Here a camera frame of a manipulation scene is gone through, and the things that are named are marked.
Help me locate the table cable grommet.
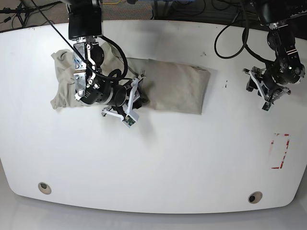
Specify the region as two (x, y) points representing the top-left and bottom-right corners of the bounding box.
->
(248, 191), (263, 204)
(38, 183), (52, 195)

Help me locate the left-side wrist camera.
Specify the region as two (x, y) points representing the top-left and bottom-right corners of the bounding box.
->
(261, 102), (271, 111)

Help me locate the black tripod stand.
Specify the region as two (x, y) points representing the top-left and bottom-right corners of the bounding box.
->
(0, 0), (36, 29)

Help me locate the red tape rectangle marking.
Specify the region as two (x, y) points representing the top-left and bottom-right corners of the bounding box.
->
(269, 133), (291, 169)

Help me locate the right table cable grommet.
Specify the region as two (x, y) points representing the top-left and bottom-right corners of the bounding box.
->
(248, 191), (263, 204)

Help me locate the beige T-shirt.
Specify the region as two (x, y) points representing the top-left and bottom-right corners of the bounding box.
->
(50, 49), (210, 115)

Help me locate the left table cable grommet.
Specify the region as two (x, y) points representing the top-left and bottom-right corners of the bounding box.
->
(38, 183), (52, 195)

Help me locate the right-side wrist camera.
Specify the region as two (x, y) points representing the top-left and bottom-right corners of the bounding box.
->
(121, 115), (139, 128)

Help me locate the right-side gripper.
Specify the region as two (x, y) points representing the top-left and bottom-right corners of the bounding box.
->
(102, 75), (149, 119)

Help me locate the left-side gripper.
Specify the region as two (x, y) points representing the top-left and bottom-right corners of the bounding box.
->
(242, 67), (291, 103)

